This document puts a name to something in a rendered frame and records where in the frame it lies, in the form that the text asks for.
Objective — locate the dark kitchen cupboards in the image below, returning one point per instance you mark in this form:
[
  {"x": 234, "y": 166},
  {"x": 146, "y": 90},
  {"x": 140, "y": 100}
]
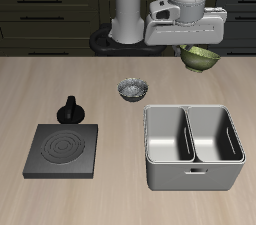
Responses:
[{"x": 50, "y": 32}]

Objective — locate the flat black base plate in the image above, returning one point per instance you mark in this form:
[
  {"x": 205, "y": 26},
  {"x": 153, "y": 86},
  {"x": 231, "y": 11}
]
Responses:
[{"x": 96, "y": 43}]

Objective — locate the green bowl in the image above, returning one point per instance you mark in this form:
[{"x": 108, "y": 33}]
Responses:
[{"x": 200, "y": 60}]

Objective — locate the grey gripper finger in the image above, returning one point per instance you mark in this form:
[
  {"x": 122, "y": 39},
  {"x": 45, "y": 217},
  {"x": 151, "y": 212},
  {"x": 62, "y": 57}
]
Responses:
[
  {"x": 176, "y": 50},
  {"x": 188, "y": 47}
]

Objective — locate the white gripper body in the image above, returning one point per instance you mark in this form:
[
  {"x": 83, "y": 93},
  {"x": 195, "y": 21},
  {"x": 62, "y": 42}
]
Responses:
[{"x": 186, "y": 34}]

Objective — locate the dark grey stove plate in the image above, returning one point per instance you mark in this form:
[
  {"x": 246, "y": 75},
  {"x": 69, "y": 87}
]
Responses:
[{"x": 61, "y": 150}]

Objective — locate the white two-bin basket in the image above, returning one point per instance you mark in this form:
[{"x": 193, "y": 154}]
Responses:
[{"x": 193, "y": 155}]

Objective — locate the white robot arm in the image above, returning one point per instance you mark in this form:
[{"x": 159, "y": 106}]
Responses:
[{"x": 126, "y": 12}]

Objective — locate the small grey fluted bowl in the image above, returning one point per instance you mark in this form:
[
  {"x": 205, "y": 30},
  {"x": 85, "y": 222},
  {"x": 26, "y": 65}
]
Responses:
[{"x": 133, "y": 89}]

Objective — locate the round black stove knob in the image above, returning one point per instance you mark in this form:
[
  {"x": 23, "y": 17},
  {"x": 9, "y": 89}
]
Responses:
[{"x": 70, "y": 112}]

